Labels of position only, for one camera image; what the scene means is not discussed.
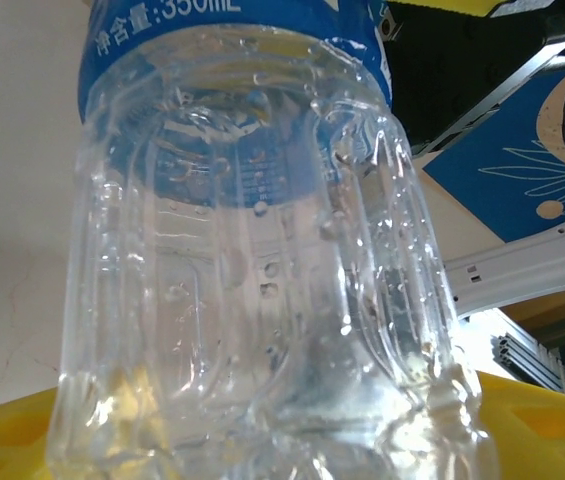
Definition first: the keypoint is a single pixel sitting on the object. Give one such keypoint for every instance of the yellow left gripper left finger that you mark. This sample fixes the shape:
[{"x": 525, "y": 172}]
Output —
[{"x": 2, "y": 445}]

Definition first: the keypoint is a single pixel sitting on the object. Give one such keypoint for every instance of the blue-capped blue-label clear bottle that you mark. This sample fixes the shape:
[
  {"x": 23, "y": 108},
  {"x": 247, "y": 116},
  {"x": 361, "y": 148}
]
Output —
[{"x": 262, "y": 300}]

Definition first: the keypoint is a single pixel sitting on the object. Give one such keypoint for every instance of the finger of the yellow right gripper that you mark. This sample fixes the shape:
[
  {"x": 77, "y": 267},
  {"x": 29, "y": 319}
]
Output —
[{"x": 437, "y": 6}]

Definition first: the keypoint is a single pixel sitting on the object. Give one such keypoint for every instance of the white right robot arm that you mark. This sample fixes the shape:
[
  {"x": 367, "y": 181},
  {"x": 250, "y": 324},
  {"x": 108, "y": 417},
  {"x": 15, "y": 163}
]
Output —
[{"x": 527, "y": 265}]

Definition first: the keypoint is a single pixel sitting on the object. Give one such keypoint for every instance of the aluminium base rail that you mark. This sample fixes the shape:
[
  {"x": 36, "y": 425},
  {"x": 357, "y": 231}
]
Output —
[{"x": 532, "y": 365}]

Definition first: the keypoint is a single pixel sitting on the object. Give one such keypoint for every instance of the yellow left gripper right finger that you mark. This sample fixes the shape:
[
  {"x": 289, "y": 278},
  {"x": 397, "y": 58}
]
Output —
[{"x": 547, "y": 440}]

